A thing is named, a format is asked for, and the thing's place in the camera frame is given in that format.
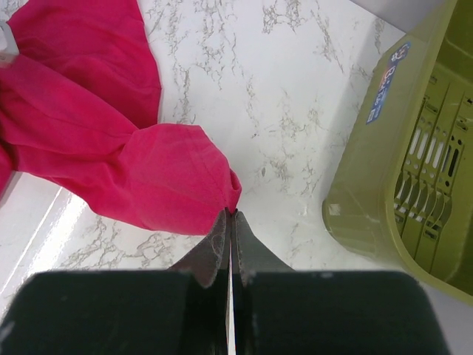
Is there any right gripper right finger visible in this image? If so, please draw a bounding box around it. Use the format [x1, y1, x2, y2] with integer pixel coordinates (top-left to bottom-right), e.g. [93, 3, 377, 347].
[231, 212, 449, 354]

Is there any olive green plastic basket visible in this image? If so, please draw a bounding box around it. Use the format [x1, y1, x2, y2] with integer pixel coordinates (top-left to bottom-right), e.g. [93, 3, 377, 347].
[322, 1, 472, 303]

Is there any pink red t shirt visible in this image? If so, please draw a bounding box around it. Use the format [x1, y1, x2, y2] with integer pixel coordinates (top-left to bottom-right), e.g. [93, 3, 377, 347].
[1, 1, 242, 235]

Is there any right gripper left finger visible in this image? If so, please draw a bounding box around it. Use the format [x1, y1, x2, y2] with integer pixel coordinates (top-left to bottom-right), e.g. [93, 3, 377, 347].
[1, 210, 230, 354]

